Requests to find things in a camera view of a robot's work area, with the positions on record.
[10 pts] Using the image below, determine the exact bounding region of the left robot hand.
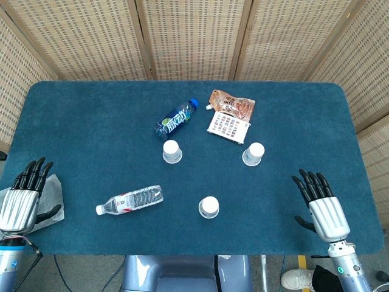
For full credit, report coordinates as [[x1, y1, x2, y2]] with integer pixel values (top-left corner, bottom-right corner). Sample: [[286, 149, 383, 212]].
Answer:
[[0, 156, 63, 237]]

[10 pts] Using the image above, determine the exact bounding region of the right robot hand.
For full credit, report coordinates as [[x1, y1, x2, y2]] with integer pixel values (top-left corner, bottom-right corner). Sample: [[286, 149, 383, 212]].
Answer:
[[291, 169, 351, 243]]

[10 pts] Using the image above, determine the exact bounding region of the white paper cup dark flower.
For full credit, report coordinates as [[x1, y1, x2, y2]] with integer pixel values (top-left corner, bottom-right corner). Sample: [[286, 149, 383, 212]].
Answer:
[[198, 196, 220, 219]]

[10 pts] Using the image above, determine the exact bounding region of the white paper cup blue flower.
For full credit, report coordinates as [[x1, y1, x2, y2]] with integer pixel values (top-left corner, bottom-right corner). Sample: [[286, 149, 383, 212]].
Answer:
[[241, 142, 266, 167], [162, 139, 184, 164]]

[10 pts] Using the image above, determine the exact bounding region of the black trouser leg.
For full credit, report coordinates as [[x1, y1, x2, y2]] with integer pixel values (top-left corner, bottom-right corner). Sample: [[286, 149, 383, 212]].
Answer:
[[312, 265, 341, 292]]

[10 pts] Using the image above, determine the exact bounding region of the white sneaker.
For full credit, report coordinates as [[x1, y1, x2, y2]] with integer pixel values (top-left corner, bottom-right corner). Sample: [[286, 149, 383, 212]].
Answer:
[[280, 268, 315, 291]]

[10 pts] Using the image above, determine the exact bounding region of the bamboo screen panel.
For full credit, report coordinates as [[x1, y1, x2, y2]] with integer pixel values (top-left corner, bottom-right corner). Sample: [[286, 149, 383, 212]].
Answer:
[[235, 0, 370, 82], [355, 114, 389, 228], [135, 0, 253, 82], [0, 0, 153, 82], [303, 0, 389, 131], [0, 7, 58, 155]]

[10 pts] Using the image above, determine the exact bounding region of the white metal pole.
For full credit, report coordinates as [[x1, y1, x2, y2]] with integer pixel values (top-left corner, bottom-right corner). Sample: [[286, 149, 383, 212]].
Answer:
[[260, 254, 268, 292]]

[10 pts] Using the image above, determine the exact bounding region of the clear water bottle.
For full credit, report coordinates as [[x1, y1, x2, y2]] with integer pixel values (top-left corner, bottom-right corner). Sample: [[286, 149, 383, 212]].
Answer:
[[95, 184, 164, 216]]

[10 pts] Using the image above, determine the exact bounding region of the white patterned card box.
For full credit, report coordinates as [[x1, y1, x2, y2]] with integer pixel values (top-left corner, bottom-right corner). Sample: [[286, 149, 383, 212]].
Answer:
[[206, 110, 252, 145]]

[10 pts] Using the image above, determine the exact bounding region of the orange spout pouch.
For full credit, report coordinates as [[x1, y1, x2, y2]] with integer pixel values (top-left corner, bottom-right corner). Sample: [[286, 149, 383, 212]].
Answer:
[[205, 89, 256, 122]]

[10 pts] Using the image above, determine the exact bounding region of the grey-blue robot torso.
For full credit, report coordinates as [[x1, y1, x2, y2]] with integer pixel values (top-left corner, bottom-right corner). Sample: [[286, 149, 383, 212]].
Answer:
[[120, 254, 254, 292]]

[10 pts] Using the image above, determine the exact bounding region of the blue drink bottle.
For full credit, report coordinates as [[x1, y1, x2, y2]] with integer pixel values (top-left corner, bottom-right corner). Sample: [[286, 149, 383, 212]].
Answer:
[[154, 97, 200, 141]]

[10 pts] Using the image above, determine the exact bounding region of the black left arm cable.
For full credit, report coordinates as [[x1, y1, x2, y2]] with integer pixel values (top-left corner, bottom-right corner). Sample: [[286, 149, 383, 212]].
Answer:
[[18, 238, 44, 292]]

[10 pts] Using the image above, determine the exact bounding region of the blue floor cable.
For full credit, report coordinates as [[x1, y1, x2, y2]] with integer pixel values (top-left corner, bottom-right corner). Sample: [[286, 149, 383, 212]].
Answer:
[[53, 254, 66, 292]]

